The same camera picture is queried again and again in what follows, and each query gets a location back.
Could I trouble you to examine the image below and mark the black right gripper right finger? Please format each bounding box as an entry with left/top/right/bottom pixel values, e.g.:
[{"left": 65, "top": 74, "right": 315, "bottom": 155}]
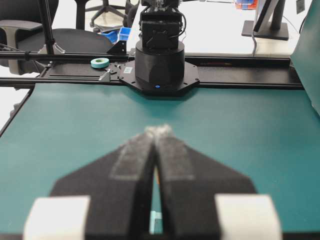
[{"left": 153, "top": 124, "right": 283, "bottom": 240}]

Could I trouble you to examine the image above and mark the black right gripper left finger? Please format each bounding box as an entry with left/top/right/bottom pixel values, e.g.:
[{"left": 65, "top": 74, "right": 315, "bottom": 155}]
[{"left": 23, "top": 126, "right": 157, "bottom": 240}]

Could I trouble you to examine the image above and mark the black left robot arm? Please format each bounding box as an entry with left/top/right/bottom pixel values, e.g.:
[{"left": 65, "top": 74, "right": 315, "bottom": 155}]
[{"left": 118, "top": 0, "right": 200, "bottom": 96}]

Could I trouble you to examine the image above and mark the light blue tape marker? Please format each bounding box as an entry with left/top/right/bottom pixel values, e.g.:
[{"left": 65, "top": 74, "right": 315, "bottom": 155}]
[{"left": 149, "top": 210, "right": 163, "bottom": 235}]

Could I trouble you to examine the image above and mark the green table mat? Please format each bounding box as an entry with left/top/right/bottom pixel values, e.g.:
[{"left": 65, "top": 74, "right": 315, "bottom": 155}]
[{"left": 0, "top": 83, "right": 320, "bottom": 234}]

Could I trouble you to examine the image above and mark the teal tape roll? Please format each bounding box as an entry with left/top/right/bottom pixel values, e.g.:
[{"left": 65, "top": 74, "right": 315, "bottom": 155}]
[{"left": 90, "top": 57, "right": 110, "bottom": 69}]

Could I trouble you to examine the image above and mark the blue plastic bin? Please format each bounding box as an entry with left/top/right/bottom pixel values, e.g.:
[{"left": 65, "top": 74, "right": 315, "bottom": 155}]
[{"left": 100, "top": 26, "right": 131, "bottom": 44}]

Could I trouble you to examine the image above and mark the teal side panel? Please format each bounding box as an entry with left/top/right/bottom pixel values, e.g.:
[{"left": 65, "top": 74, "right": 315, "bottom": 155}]
[{"left": 291, "top": 0, "right": 320, "bottom": 113}]

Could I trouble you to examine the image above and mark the black monitor stand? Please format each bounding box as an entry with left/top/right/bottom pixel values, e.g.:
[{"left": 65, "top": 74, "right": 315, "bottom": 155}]
[{"left": 241, "top": 0, "right": 289, "bottom": 41}]

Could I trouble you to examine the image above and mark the black office chair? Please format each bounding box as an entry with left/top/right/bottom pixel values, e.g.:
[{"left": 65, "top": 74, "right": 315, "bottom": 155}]
[
  {"left": 75, "top": 0, "right": 139, "bottom": 33},
  {"left": 0, "top": 0, "right": 114, "bottom": 75}
]

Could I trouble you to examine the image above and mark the black aluminium rail frame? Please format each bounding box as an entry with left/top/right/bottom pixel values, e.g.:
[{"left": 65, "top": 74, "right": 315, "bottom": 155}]
[{"left": 0, "top": 51, "right": 304, "bottom": 90}]

